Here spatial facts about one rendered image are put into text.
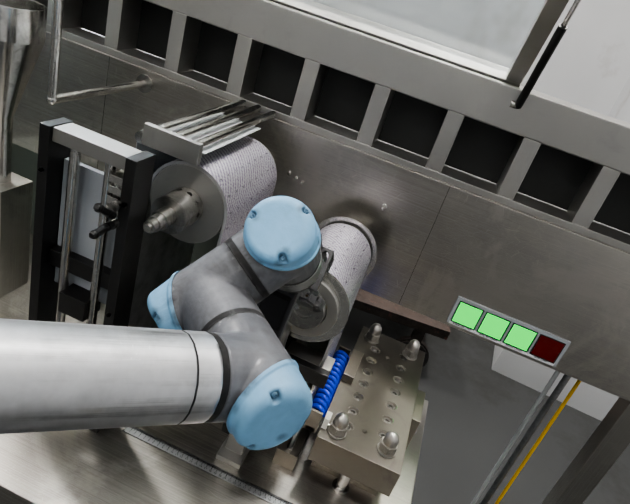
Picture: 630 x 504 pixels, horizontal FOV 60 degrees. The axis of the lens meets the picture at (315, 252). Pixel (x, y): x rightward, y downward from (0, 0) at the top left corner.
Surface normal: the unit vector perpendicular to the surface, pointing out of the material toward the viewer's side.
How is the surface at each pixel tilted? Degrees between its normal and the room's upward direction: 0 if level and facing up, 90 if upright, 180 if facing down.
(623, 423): 90
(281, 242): 50
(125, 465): 0
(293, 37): 90
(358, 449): 0
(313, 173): 90
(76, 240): 90
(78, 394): 66
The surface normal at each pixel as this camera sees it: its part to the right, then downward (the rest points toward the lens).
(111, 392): 0.61, 0.13
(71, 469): 0.28, -0.85
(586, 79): -0.36, 0.34
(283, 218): -0.04, -0.25
